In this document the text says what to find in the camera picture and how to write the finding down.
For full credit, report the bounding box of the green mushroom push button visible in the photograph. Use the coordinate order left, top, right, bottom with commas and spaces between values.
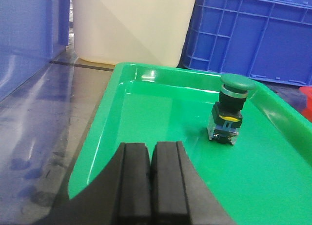
207, 74, 256, 145

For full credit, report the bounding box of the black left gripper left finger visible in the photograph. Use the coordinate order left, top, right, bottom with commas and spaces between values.
48, 143, 152, 225

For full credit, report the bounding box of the red plastic tray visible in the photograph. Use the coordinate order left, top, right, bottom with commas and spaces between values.
299, 86, 312, 122

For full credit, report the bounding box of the green plastic tray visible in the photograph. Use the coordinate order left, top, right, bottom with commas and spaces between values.
68, 62, 312, 225

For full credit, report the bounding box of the cream plastic basket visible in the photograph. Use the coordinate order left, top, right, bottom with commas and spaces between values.
73, 0, 195, 67

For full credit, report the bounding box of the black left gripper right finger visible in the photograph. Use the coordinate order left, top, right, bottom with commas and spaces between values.
151, 142, 234, 225

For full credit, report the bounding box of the lower stacked blue crate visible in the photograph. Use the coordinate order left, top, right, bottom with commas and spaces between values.
181, 0, 312, 86

